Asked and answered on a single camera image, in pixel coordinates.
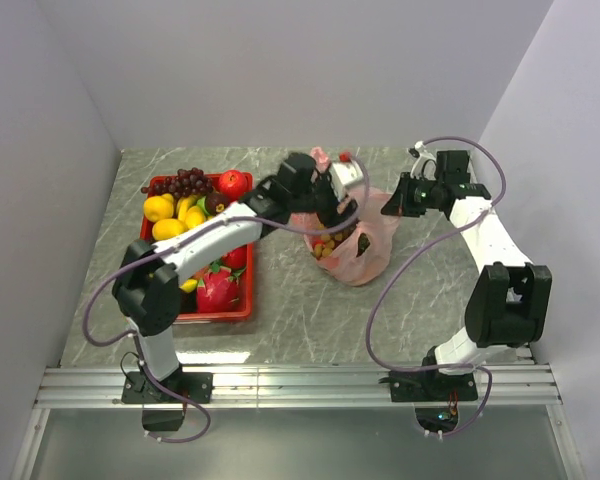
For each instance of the red fake grapes bunch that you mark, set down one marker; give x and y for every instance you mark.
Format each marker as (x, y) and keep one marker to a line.
(183, 184)

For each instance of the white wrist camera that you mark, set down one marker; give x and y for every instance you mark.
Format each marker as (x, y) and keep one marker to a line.
(346, 174)
(423, 159)

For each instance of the red fake apple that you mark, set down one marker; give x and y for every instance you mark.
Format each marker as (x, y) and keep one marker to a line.
(233, 184)

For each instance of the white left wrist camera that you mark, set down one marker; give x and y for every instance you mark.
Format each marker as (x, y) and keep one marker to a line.
(346, 174)

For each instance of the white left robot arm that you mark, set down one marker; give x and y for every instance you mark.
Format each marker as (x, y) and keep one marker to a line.
(147, 288)

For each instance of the yellow fake star fruit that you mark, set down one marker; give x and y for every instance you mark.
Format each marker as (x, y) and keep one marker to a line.
(189, 213)

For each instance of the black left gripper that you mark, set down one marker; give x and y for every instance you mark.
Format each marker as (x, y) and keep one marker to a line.
(331, 217)

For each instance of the aluminium mounting rail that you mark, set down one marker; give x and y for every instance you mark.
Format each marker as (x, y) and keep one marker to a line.
(287, 386)

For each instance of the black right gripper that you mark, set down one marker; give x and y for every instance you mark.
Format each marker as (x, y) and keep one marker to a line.
(400, 204)

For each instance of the red plastic tray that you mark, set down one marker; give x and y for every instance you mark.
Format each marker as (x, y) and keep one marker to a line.
(188, 312)

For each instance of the dark purple fake mangosteen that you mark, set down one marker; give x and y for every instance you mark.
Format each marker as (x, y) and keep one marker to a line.
(216, 202)

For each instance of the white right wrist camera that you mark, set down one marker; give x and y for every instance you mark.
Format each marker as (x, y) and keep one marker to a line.
(423, 159)

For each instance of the yellow fake banana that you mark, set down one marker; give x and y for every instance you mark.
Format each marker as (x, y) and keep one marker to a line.
(189, 285)

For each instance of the pink plastic bag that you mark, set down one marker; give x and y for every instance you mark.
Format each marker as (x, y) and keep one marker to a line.
(366, 253)

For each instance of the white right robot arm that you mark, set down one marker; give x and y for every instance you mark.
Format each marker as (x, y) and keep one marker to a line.
(508, 305)

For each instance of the yellow fake lemon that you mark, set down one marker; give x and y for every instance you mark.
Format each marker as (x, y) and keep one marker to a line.
(158, 207)
(168, 228)

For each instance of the pink fake dragon fruit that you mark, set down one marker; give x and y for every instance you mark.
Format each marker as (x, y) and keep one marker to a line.
(217, 291)

